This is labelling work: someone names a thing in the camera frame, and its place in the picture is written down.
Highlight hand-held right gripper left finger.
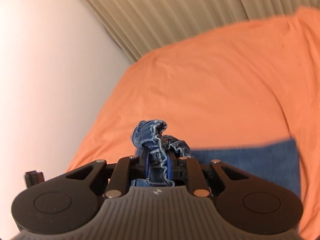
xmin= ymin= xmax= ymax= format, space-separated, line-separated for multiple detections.
xmin=65 ymin=147 xmax=150 ymax=198

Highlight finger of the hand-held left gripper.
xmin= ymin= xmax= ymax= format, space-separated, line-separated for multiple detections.
xmin=24 ymin=171 xmax=45 ymax=188

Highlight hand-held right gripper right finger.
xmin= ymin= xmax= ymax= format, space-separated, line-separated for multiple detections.
xmin=166 ymin=151 xmax=250 ymax=198

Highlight blue denim pants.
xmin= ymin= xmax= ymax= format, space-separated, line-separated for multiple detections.
xmin=130 ymin=120 xmax=301 ymax=198

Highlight orange bed sheet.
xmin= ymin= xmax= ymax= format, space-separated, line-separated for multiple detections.
xmin=64 ymin=6 xmax=320 ymax=240

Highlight beige pleated curtain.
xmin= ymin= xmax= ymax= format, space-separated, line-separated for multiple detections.
xmin=67 ymin=0 xmax=320 ymax=62

